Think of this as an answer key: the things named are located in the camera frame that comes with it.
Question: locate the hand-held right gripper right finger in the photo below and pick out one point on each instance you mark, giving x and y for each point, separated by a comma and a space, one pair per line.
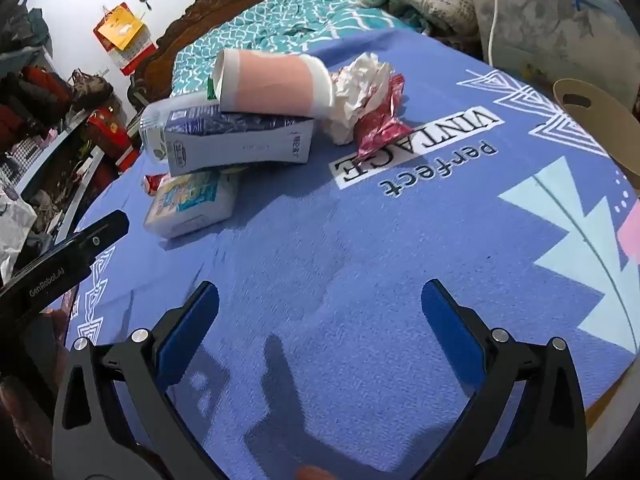
450, 330

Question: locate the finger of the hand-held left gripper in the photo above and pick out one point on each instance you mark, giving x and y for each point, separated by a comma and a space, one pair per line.
102, 232

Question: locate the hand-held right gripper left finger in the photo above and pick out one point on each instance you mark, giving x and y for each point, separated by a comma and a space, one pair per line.
187, 330

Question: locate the small red wrapper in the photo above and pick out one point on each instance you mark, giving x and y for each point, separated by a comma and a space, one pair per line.
154, 183

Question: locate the blue white sponge packet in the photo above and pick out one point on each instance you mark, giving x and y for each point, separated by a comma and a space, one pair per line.
187, 205

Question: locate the white plastic bottle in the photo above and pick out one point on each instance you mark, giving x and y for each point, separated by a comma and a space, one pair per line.
152, 132

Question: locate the white blue milk carton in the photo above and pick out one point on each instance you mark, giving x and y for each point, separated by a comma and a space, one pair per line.
235, 145

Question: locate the red snack wrapper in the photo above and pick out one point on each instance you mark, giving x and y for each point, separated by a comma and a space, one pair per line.
377, 130

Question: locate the pink paper cup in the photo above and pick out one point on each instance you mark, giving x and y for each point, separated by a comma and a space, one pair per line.
270, 80

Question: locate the beige plastic bin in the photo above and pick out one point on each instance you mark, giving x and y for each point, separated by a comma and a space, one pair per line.
600, 125

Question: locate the white paper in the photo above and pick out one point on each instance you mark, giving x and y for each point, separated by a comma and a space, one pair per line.
357, 80

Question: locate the person's left forearm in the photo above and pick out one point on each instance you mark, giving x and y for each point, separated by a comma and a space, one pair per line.
22, 425

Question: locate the white plastic bag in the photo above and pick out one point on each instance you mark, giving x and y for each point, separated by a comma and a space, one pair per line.
15, 230

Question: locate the red gift box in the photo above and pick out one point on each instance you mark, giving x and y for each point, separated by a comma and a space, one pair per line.
112, 140

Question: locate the blue printed mat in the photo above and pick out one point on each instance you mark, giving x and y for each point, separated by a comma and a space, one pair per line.
350, 260

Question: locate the brown handbag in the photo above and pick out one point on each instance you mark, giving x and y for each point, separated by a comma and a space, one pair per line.
90, 90

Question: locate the carved wooden headboard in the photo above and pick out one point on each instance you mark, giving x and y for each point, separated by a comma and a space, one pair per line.
200, 10

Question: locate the teal patterned quilt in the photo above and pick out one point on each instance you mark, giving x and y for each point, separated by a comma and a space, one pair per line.
260, 20

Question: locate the red yellow wall calendar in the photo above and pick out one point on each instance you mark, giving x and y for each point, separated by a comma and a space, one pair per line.
120, 27

